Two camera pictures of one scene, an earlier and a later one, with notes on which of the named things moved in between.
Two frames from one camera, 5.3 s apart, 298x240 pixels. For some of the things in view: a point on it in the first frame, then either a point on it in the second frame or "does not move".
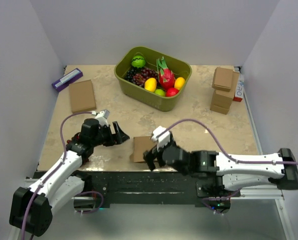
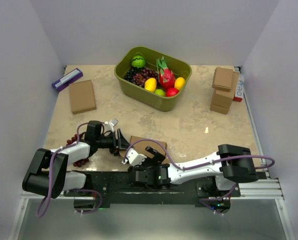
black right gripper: (149, 156) → (158, 157)
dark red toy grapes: (139, 79) does not move
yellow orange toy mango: (179, 83) does not move
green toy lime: (160, 92) does not move
